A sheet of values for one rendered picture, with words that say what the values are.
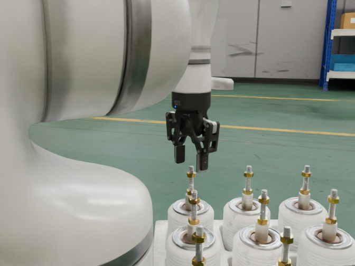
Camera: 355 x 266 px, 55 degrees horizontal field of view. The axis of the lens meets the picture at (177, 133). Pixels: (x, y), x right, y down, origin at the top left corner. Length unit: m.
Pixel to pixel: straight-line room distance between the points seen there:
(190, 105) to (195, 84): 0.04
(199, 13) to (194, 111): 0.17
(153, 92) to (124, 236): 0.07
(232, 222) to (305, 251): 0.15
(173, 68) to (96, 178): 0.07
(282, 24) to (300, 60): 0.63
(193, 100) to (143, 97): 0.45
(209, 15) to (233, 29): 5.09
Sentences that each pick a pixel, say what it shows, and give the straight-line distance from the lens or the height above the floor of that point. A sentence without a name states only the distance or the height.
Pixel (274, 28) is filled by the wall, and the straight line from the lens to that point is 5.65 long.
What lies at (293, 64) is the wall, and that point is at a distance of 5.65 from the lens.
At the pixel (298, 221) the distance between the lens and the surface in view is 0.73.
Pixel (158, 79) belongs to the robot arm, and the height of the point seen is 0.56.
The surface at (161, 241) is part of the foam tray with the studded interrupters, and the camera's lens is 0.74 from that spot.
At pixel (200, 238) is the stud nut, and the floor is 0.33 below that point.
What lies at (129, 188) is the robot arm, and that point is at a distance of 0.18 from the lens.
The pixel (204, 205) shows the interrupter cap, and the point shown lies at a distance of 0.72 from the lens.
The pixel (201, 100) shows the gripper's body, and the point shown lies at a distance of 0.62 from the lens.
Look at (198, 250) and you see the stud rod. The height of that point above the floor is 0.31.
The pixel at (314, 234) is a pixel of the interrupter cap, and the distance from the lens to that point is 0.66.
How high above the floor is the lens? 0.57
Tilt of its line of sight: 14 degrees down
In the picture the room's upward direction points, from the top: straight up
